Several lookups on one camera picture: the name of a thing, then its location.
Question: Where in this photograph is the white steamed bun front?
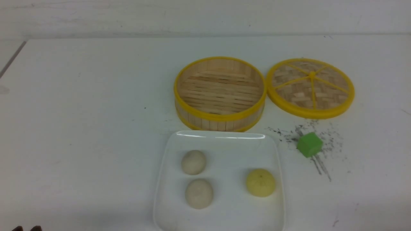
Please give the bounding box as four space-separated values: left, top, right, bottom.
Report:
185 179 214 210

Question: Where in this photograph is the white steamed bun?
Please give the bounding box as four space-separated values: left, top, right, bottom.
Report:
181 150 206 175
185 179 214 210

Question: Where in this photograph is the yellow steamed bun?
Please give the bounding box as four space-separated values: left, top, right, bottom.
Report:
246 168 276 197

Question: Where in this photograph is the white square plate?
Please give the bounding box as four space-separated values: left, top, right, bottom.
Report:
153 130 286 231

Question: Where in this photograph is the yellow-rimmed bamboo steamer basket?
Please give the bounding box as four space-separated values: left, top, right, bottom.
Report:
173 56 267 133

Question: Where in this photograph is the green cube block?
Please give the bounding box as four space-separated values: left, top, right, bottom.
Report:
296 133 323 158

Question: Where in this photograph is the yellow-rimmed bamboo steamer lid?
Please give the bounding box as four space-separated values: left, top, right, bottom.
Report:
266 58 355 119

